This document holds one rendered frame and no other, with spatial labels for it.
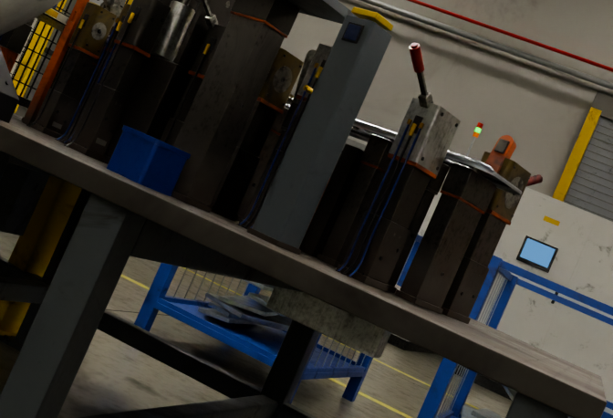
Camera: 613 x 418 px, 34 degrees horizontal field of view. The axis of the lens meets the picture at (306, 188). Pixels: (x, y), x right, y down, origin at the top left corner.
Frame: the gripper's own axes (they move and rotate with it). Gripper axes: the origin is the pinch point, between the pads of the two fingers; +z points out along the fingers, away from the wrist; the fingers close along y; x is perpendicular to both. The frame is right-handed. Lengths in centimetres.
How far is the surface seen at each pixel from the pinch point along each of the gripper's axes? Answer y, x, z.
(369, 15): 0.3, -15.7, 5.6
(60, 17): -1, 118, 19
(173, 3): -4, 49, 11
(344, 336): 80, 42, 68
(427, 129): 18.2, -22.6, 19.4
